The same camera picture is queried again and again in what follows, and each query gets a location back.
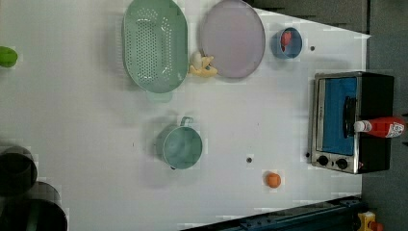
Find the green object at edge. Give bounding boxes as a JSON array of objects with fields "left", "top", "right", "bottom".
[{"left": 0, "top": 46, "right": 18, "bottom": 67}]

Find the red ketchup bottle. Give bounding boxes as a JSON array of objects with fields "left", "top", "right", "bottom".
[{"left": 353, "top": 116, "right": 406, "bottom": 139}]

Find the orange toy fruit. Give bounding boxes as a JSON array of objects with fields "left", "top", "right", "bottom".
[{"left": 265, "top": 172, "right": 281, "bottom": 189}]

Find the red toy strawberry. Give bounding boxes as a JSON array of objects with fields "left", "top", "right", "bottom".
[{"left": 281, "top": 31, "right": 292, "bottom": 51}]

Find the green oval colander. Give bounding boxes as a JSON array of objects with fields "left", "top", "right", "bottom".
[{"left": 122, "top": 0, "right": 189, "bottom": 103}]

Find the blue bowl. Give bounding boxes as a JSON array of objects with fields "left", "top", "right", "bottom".
[{"left": 270, "top": 27, "right": 303, "bottom": 60}]

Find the yellow toy figure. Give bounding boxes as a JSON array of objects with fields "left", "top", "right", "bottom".
[{"left": 189, "top": 51, "right": 217, "bottom": 78}]

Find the black toaster oven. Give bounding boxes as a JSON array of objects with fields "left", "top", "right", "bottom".
[{"left": 310, "top": 71, "right": 395, "bottom": 174}]

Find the blue metal frame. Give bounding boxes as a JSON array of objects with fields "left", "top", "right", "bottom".
[{"left": 183, "top": 196, "right": 369, "bottom": 231}]

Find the teal small pot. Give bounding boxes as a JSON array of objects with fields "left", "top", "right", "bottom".
[{"left": 156, "top": 116, "right": 203, "bottom": 169}]

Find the lilac round plate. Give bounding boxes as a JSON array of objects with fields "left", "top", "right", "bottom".
[{"left": 200, "top": 0, "right": 266, "bottom": 78}]

